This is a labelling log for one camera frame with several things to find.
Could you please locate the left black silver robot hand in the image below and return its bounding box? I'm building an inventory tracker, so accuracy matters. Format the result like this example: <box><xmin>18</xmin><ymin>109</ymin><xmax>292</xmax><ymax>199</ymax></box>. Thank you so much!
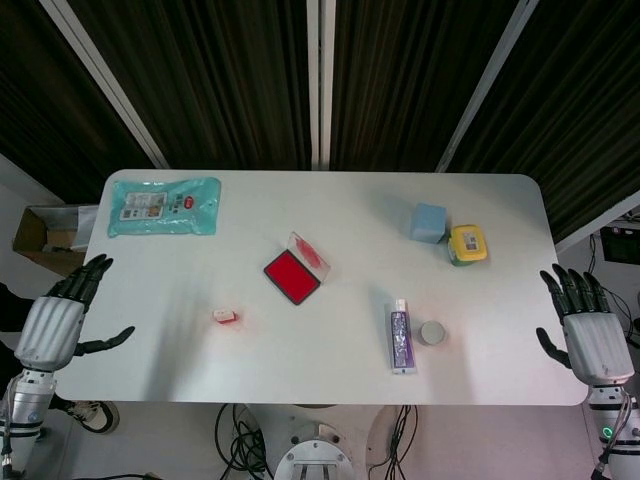
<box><xmin>13</xmin><ymin>253</ymin><xmax>136</xmax><ymax>374</ymax></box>

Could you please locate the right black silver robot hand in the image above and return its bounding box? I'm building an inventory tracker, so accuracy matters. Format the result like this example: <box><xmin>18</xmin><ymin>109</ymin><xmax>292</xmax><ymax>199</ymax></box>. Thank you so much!
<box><xmin>535</xmin><ymin>263</ymin><xmax>636</xmax><ymax>386</ymax></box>

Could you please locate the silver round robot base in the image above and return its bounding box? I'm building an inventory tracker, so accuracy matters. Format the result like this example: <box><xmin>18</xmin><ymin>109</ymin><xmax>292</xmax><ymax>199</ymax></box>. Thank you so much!
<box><xmin>273</xmin><ymin>422</ymin><xmax>364</xmax><ymax>480</ymax></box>

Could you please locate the red stamp pad case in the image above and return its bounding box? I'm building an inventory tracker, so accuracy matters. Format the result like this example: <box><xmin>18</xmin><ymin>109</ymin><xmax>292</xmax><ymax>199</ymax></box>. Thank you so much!
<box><xmin>263</xmin><ymin>230</ymin><xmax>333</xmax><ymax>305</ymax></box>

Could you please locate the brown cardboard box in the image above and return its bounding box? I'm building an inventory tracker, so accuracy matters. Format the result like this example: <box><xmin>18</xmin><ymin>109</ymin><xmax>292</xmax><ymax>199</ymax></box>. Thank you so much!
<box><xmin>12</xmin><ymin>204</ymin><xmax>96</xmax><ymax>274</ymax></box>

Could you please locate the black white sneaker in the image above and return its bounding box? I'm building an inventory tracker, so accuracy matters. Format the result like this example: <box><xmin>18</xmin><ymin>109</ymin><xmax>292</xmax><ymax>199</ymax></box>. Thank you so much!
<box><xmin>64</xmin><ymin>399</ymin><xmax>121</xmax><ymax>434</ymax></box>

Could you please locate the black monitor device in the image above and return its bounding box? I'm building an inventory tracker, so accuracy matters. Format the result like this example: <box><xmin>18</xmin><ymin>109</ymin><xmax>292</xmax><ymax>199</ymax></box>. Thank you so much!
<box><xmin>599</xmin><ymin>224</ymin><xmax>640</xmax><ymax>262</ymax></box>

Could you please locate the green container yellow lid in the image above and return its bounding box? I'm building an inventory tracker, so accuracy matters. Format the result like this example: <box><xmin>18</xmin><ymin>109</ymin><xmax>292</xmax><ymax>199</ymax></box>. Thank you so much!
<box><xmin>446</xmin><ymin>223</ymin><xmax>490</xmax><ymax>268</ymax></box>

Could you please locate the small grey round jar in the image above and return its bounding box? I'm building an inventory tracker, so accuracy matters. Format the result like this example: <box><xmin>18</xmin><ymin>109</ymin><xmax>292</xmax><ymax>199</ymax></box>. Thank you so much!
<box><xmin>418</xmin><ymin>321</ymin><xmax>447</xmax><ymax>348</ymax></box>

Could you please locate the teal wet wipes pack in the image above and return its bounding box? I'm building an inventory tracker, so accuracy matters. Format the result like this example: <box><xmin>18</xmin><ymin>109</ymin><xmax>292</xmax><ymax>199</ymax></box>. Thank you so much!
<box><xmin>108</xmin><ymin>178</ymin><xmax>223</xmax><ymax>237</ymax></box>

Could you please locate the purple white toothpaste tube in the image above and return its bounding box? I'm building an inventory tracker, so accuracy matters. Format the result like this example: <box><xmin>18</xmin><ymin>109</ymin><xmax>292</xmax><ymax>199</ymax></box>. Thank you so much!
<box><xmin>384</xmin><ymin>298</ymin><xmax>417</xmax><ymax>375</ymax></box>

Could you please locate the light blue foam cube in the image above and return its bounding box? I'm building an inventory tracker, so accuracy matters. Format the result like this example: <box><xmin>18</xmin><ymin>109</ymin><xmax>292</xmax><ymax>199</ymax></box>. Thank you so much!
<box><xmin>410</xmin><ymin>202</ymin><xmax>448</xmax><ymax>245</ymax></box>

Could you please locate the dark pleated curtain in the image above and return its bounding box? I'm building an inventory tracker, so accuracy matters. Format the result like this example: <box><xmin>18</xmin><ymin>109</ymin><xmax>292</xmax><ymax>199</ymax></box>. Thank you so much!
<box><xmin>0</xmin><ymin>0</ymin><xmax>640</xmax><ymax>246</ymax></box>

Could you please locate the black cable bundle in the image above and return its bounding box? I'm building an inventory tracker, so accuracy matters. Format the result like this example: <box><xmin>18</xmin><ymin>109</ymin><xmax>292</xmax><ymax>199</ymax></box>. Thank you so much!
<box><xmin>368</xmin><ymin>403</ymin><xmax>420</xmax><ymax>480</ymax></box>
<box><xmin>214</xmin><ymin>403</ymin><xmax>274</xmax><ymax>480</ymax></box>

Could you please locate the white metal frame post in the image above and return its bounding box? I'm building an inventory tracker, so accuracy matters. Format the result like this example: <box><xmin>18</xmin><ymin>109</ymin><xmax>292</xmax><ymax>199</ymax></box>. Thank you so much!
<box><xmin>39</xmin><ymin>0</ymin><xmax>169</xmax><ymax>169</ymax></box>
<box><xmin>434</xmin><ymin>0</ymin><xmax>540</xmax><ymax>174</ymax></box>
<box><xmin>305</xmin><ymin>0</ymin><xmax>337</xmax><ymax>171</ymax></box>

